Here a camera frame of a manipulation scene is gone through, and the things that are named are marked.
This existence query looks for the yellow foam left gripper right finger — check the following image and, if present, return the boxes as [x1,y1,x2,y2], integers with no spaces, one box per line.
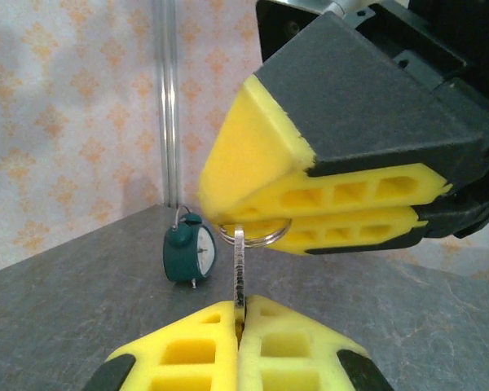
[238,295,394,391]

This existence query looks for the silver key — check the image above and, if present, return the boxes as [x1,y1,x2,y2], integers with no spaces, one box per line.
[231,225,248,323]

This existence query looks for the dark green alarm clock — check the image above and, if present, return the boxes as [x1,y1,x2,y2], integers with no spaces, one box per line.
[162,204,218,290]

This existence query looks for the aluminium frame post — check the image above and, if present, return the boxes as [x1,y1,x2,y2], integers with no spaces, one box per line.
[152,0,184,209]

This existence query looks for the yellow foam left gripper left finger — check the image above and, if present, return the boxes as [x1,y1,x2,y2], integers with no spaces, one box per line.
[83,300,241,391]

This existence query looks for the silver key ring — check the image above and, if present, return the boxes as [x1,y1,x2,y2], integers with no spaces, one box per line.
[216,217,293,248]

